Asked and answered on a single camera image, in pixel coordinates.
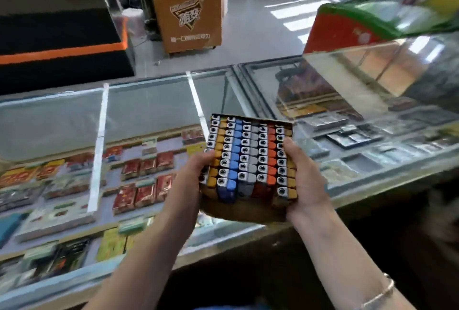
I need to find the silver bracelet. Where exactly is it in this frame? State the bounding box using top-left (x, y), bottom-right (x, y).
top-left (361, 272), bottom-right (396, 310)

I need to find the row of tan lighters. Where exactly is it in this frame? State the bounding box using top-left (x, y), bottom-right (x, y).
top-left (273, 123), bottom-right (298, 207)

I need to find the person's right forearm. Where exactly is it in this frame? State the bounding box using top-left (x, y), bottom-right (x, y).
top-left (287, 206), bottom-right (417, 310)

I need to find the person's right hand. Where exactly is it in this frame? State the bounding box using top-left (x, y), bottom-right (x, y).
top-left (282, 137), bottom-right (332, 223)

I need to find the row of red brown lighters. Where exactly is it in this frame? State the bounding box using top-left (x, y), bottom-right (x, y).
top-left (254, 121), bottom-right (279, 201)

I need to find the row of yellow lighters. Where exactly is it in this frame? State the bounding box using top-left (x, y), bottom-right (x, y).
top-left (201, 114), bottom-right (230, 200)

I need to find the brown cardboard carton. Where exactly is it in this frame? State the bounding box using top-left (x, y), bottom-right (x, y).
top-left (143, 0), bottom-right (229, 55)

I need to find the black checkout counter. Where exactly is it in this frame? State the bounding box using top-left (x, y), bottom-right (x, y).
top-left (0, 0), bottom-right (137, 95)

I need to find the red green container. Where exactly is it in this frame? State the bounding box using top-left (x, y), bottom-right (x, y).
top-left (303, 0), bottom-right (459, 54)

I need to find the row of blue lighters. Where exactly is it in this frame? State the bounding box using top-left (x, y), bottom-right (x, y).
top-left (215, 116), bottom-right (246, 203)

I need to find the person's left forearm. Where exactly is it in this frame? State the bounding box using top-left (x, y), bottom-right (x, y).
top-left (82, 220), bottom-right (202, 310)

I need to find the person's left hand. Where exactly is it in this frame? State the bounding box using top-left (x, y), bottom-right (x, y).
top-left (161, 150), bottom-right (218, 239)

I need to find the row of grey white lighters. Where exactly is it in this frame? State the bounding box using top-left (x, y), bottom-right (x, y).
top-left (237, 120), bottom-right (261, 200)

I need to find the blue yellow lighter display box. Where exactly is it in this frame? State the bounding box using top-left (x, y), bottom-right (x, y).
top-left (199, 113), bottom-right (298, 223)

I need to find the glass display case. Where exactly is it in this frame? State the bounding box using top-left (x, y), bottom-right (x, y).
top-left (0, 30), bottom-right (459, 310)

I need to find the row of cigarette packs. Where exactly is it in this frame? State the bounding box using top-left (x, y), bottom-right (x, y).
top-left (0, 125), bottom-right (216, 293)

